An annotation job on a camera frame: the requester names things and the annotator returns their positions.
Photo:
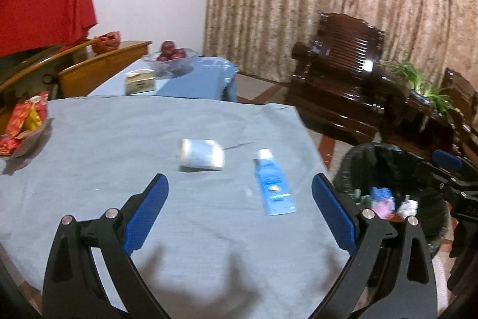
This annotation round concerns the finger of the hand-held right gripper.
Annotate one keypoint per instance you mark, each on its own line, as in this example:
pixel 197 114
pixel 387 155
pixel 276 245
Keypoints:
pixel 448 159
pixel 437 175

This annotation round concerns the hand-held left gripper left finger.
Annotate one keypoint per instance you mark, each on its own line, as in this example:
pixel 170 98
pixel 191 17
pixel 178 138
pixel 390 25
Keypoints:
pixel 149 214

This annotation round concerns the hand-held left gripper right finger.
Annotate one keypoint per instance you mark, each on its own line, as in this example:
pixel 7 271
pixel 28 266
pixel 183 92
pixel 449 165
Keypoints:
pixel 334 214

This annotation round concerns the white fluffy wad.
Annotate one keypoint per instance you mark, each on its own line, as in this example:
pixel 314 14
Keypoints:
pixel 407 207

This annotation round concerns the pink packet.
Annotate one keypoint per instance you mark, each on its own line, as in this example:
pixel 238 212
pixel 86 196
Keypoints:
pixel 384 208

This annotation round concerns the blue fluffy cloth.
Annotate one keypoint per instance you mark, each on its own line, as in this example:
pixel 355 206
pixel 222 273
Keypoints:
pixel 381 193

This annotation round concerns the black lined trash bin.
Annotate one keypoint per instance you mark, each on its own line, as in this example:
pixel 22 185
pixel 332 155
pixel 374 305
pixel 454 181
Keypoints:
pixel 358 165

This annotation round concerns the blue tube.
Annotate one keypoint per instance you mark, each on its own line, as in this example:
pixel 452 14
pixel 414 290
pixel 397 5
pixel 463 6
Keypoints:
pixel 272 184

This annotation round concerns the light blue bottle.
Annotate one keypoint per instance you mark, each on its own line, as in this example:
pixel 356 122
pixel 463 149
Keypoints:
pixel 201 154

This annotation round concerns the dark wooden side table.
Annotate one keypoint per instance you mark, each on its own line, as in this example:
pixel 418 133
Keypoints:
pixel 414 124

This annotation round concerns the dark wooden armchair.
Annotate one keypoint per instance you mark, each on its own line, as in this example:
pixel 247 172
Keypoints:
pixel 463 98
pixel 336 80

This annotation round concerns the grey-blue table blanket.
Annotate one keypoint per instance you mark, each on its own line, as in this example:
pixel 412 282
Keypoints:
pixel 112 154

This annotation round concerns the green potted plant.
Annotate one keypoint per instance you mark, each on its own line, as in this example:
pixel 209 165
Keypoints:
pixel 425 87

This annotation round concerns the tissue box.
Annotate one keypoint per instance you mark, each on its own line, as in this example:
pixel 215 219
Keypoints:
pixel 140 83

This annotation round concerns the clear snack dish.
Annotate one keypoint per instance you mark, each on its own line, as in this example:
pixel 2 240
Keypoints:
pixel 28 143

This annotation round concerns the blue tablecloth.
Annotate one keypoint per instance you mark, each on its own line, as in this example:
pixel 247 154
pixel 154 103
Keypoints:
pixel 198 80

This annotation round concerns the glass fruit bowl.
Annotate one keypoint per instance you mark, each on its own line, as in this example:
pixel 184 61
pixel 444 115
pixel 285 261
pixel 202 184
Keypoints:
pixel 171 66

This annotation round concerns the yellow snack packet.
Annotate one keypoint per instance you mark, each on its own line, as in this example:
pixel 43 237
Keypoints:
pixel 33 119

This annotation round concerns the small red apple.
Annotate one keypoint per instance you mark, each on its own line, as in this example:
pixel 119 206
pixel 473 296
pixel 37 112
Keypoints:
pixel 179 53
pixel 162 58

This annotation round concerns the small red snack packet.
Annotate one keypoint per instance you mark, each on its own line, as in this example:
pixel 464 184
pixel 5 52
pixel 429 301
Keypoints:
pixel 8 145

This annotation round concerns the red patterned snack packet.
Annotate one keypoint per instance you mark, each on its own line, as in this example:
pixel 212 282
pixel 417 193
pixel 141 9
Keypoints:
pixel 18 115

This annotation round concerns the large red apple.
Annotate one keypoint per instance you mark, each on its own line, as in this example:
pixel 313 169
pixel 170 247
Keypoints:
pixel 168 47

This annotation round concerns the red bag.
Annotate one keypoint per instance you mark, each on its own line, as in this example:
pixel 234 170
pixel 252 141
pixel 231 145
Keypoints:
pixel 107 42

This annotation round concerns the red cloth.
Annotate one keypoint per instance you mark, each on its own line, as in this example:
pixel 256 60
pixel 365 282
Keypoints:
pixel 44 5

